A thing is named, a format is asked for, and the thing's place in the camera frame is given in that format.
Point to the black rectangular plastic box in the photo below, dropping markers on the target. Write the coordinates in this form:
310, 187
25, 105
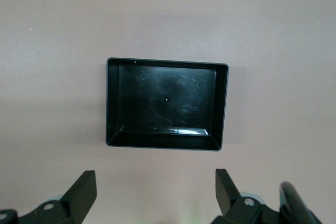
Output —
165, 98

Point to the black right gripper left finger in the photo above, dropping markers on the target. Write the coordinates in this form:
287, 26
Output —
78, 195

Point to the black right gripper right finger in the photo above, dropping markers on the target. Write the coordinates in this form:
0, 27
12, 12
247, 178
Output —
231, 205

